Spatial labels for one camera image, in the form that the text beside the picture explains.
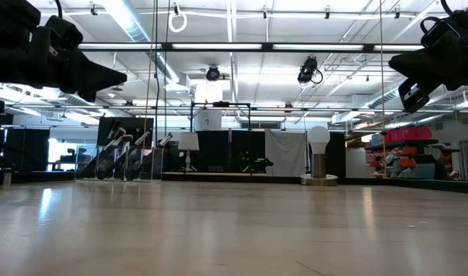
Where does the blue box with plants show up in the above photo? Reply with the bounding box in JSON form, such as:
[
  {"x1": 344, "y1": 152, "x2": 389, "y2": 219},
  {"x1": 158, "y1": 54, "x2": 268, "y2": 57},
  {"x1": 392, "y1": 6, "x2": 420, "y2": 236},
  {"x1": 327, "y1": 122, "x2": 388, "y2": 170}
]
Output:
[{"x1": 60, "y1": 147, "x2": 97, "y2": 165}]

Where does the black pipe frame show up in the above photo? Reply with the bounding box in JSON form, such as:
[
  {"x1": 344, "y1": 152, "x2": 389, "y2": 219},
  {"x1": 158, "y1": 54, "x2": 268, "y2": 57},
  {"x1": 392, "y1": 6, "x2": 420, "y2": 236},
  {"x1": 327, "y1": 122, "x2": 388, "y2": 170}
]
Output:
[{"x1": 190, "y1": 101, "x2": 253, "y2": 176}]

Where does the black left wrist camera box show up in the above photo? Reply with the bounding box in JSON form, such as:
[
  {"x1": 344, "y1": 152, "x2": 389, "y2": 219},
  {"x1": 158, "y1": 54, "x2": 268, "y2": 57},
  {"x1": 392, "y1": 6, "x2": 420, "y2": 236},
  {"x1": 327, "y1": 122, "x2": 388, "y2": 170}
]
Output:
[{"x1": 45, "y1": 15, "x2": 84, "y2": 51}]

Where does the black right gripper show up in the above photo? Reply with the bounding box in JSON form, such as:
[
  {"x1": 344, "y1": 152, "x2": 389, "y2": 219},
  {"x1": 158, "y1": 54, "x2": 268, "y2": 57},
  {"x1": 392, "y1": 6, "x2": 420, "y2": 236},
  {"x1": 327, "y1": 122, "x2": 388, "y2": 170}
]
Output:
[{"x1": 388, "y1": 22, "x2": 468, "y2": 113}]

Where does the black table edge rail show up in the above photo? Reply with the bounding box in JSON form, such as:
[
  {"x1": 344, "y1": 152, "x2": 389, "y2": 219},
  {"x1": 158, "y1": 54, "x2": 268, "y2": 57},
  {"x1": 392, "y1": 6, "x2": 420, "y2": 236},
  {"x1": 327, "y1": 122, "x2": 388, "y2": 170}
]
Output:
[{"x1": 0, "y1": 170, "x2": 468, "y2": 195}]

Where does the black hanging camera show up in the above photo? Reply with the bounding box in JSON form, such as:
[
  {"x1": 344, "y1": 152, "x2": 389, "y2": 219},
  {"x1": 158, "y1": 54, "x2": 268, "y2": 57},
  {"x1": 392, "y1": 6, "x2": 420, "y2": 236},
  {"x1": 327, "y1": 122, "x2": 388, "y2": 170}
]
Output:
[{"x1": 296, "y1": 55, "x2": 324, "y2": 86}]

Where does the black monitor screen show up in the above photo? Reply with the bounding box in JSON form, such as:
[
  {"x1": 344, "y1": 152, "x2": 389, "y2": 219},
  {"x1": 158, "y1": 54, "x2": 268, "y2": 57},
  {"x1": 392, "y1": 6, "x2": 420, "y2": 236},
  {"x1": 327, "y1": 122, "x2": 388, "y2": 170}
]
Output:
[{"x1": 97, "y1": 117, "x2": 155, "y2": 150}]

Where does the black overhead frame bar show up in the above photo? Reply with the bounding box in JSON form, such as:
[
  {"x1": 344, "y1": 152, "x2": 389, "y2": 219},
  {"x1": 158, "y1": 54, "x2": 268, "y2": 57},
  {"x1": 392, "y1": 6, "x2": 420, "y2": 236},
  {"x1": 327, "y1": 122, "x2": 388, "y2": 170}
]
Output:
[{"x1": 78, "y1": 41, "x2": 426, "y2": 54}]

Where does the black tall panel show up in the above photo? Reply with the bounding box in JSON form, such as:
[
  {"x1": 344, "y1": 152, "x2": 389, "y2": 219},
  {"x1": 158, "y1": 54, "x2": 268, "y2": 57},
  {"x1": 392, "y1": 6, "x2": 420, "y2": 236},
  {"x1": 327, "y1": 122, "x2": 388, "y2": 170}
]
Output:
[{"x1": 325, "y1": 132, "x2": 347, "y2": 179}]

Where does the clear acrylic container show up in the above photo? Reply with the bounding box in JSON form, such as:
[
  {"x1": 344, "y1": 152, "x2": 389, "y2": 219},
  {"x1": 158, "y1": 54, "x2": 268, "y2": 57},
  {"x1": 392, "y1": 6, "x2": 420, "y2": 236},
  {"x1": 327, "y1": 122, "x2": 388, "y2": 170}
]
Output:
[{"x1": 74, "y1": 145, "x2": 165, "y2": 182}]

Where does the black room divider panel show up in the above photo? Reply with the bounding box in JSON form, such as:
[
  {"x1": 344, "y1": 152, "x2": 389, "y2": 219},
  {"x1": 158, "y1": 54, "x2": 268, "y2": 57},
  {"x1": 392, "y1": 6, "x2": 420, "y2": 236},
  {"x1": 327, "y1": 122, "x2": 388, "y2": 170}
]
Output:
[{"x1": 3, "y1": 128, "x2": 51, "y2": 173}]

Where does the black ceiling dome camera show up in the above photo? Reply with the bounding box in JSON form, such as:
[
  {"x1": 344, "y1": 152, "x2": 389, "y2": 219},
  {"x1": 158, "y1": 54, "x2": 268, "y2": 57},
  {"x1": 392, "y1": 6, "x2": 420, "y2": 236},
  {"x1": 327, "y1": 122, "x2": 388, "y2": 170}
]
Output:
[{"x1": 205, "y1": 64, "x2": 221, "y2": 82}]

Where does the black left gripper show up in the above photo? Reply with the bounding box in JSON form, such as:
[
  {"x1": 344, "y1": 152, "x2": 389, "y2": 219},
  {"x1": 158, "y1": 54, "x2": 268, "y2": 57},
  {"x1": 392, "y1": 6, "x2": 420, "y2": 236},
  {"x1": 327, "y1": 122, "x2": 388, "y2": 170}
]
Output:
[{"x1": 26, "y1": 26, "x2": 129, "y2": 104}]

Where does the white cable loop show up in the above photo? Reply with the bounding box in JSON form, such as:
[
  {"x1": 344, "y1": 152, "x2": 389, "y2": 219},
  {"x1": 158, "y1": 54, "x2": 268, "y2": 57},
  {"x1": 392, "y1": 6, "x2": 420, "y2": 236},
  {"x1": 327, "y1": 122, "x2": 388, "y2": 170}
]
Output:
[{"x1": 168, "y1": 11, "x2": 188, "y2": 35}]

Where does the grey hanging cloth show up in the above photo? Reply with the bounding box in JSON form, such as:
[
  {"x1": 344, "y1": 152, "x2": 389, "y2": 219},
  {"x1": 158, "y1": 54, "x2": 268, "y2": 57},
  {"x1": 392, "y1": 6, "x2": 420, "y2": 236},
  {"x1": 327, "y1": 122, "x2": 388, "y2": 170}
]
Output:
[{"x1": 264, "y1": 129, "x2": 308, "y2": 177}]

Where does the black backdrop curtain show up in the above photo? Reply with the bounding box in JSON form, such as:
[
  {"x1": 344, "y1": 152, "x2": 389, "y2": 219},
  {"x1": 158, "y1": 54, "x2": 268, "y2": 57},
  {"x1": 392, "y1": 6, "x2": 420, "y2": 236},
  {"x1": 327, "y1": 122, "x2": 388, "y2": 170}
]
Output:
[{"x1": 197, "y1": 130, "x2": 266, "y2": 173}]

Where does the white light bulb lamp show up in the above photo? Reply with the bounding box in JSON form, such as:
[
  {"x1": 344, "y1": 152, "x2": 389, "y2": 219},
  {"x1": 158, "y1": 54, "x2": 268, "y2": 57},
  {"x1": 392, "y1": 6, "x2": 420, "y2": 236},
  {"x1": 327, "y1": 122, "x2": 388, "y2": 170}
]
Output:
[{"x1": 299, "y1": 125, "x2": 339, "y2": 187}]

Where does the black storage shelf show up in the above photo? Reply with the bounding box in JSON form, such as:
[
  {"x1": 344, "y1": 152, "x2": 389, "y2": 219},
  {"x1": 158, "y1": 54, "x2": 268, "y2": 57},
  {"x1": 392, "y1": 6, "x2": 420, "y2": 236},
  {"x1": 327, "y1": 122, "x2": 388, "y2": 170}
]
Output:
[{"x1": 363, "y1": 138, "x2": 463, "y2": 181}]

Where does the white-shade table lamp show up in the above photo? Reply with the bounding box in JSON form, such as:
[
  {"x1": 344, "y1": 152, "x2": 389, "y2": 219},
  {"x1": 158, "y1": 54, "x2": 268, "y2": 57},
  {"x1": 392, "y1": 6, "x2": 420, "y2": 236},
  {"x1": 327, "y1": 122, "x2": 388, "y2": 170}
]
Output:
[{"x1": 178, "y1": 132, "x2": 201, "y2": 173}]

